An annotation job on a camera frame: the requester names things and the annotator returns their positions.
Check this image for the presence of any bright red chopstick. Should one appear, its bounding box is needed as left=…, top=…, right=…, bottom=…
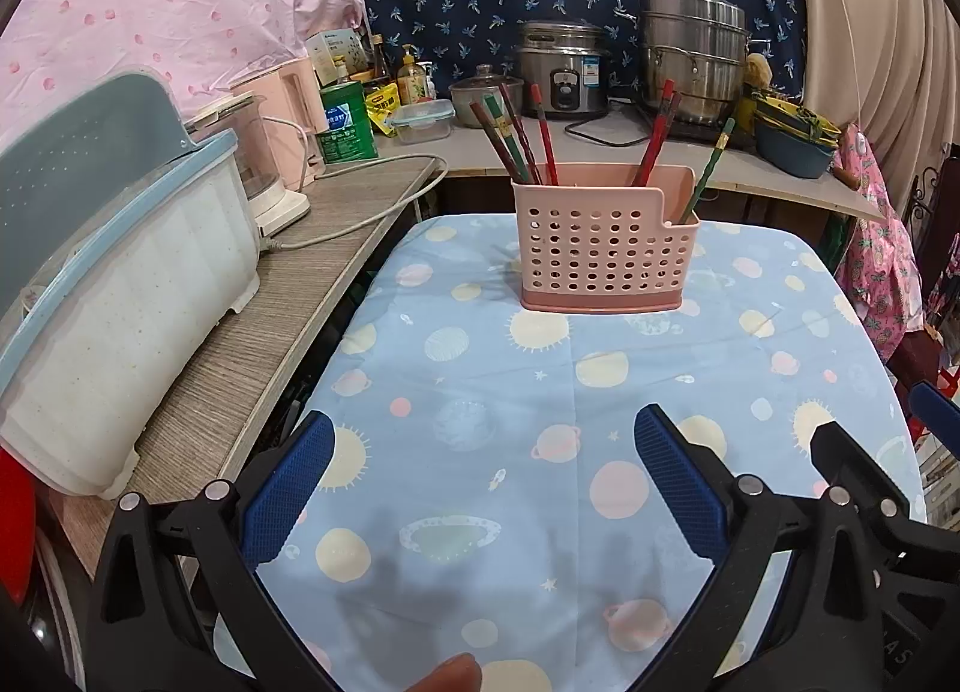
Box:
left=633, top=78, right=675, bottom=187

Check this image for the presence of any green chopstick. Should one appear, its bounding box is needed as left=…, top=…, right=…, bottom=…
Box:
left=679, top=117, right=736, bottom=224
left=485, top=94, right=532, bottom=183

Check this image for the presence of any dark maroon chopstick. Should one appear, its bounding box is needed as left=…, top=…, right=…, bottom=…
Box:
left=498, top=82, right=542, bottom=185

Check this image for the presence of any person's left hand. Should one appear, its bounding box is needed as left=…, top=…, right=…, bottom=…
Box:
left=409, top=653, right=483, bottom=692

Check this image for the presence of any pink floral apron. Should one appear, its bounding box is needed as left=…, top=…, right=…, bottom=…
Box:
left=835, top=124, right=924, bottom=362

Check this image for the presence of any blue planet print tablecloth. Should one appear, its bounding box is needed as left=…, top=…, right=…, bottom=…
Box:
left=259, top=215, right=926, bottom=690

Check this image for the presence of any pink perforated utensil basket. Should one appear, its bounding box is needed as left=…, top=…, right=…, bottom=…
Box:
left=512, top=163, right=700, bottom=314

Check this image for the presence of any white dish drainer box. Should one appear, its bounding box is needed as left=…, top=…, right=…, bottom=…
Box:
left=2, top=71, right=260, bottom=499

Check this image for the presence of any white blender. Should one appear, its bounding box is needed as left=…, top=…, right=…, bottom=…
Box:
left=185, top=91, right=309, bottom=239

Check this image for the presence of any blue basin with vegetables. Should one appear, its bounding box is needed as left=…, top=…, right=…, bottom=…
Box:
left=754, top=94, right=841, bottom=180

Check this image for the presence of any green chopstick in basket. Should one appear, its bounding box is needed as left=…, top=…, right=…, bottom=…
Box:
left=679, top=117, right=736, bottom=224

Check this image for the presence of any beige curtain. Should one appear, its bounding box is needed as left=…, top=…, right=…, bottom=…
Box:
left=804, top=0, right=958, bottom=211

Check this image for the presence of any red chopstick in basket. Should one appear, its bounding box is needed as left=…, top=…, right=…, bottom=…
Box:
left=529, top=83, right=558, bottom=185

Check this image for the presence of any green canister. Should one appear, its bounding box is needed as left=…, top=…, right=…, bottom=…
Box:
left=319, top=82, right=377, bottom=164

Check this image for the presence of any dark chopstick in basket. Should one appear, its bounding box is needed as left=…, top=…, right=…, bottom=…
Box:
left=470, top=101, right=523, bottom=183

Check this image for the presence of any pink electric kettle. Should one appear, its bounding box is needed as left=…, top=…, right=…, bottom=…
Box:
left=229, top=59, right=327, bottom=190

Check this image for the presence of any clear food container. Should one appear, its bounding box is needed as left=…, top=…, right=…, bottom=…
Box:
left=387, top=99, right=455, bottom=145

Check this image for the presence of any yellow snack packet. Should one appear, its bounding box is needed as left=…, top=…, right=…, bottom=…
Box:
left=364, top=82, right=402, bottom=137

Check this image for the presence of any steel rice cooker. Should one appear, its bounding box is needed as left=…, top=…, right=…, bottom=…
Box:
left=516, top=21, right=610, bottom=121

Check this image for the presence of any stacked steel steamer pot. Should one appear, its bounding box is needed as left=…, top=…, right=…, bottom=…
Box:
left=638, top=0, right=748, bottom=125

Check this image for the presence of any small lidded steel pot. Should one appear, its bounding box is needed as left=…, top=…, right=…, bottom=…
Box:
left=449, top=64, right=524, bottom=128

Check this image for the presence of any yellow oil bottle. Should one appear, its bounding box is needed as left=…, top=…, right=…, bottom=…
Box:
left=397, top=46, right=430, bottom=106

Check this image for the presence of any white carton box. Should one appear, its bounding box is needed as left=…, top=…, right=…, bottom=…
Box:
left=306, top=28, right=370, bottom=86

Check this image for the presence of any pink dotted curtain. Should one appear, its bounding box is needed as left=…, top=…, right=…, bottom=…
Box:
left=2, top=0, right=359, bottom=143

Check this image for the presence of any white power cord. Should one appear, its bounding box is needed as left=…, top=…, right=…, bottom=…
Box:
left=257, top=113, right=451, bottom=254

